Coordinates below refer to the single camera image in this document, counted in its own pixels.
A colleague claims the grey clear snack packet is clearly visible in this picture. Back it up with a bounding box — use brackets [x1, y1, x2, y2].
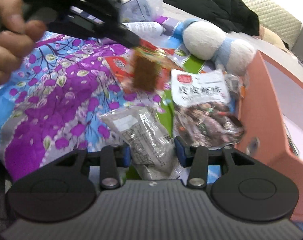
[100, 106, 183, 180]

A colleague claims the shrimp flavour snack bag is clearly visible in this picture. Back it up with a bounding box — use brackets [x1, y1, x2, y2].
[170, 69, 245, 148]

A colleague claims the red clear snack bag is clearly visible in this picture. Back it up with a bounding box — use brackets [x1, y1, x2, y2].
[106, 44, 182, 93]

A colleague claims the person's left hand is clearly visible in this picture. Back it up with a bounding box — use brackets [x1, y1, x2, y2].
[0, 0, 46, 85]

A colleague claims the purple floral plastic bag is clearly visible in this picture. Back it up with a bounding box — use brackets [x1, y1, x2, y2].
[120, 0, 163, 23]

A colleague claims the white spray can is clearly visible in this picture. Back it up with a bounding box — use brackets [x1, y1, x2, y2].
[123, 22, 166, 38]

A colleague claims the colourful floral bed sheet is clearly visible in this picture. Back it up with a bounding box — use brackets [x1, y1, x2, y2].
[0, 16, 242, 183]

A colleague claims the pink open storage box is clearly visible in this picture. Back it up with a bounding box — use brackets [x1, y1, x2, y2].
[238, 51, 303, 222]

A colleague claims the white blue plush toy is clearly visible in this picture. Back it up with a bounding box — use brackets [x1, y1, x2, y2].
[181, 19, 257, 76]

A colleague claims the black jacket on bed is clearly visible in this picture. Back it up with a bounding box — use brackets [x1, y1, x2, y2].
[163, 0, 260, 36]

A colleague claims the beige pillow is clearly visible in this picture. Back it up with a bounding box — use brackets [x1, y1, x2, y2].
[258, 25, 287, 51]

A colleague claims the cream quilted headboard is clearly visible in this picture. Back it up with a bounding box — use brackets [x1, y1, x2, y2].
[169, 0, 303, 49]

